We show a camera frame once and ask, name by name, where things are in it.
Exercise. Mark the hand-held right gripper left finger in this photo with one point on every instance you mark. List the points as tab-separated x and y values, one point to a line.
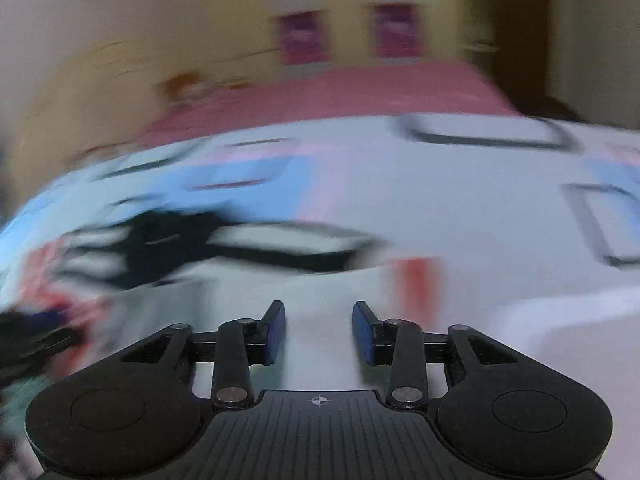
274	334

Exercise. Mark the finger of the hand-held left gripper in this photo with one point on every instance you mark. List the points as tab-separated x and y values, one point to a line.
35	345

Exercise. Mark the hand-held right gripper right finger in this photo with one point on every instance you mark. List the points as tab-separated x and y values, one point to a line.
363	335

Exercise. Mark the striped knit sweater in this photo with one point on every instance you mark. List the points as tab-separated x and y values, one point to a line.
300	320

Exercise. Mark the printed blanket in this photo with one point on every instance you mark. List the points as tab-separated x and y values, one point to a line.
450	200

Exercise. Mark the pink bedspread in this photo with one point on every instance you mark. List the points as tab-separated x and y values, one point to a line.
350	92

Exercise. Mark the orange pillow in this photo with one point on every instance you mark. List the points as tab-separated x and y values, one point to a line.
184	87

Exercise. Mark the cream curved headboard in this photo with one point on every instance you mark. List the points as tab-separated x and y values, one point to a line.
100	90

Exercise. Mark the cream wardrobe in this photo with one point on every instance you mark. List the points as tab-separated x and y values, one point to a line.
350	5

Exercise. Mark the dark wooden door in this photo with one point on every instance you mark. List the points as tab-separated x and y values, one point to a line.
522	35

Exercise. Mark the wall poster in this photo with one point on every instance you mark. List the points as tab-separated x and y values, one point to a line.
300	35
395	30

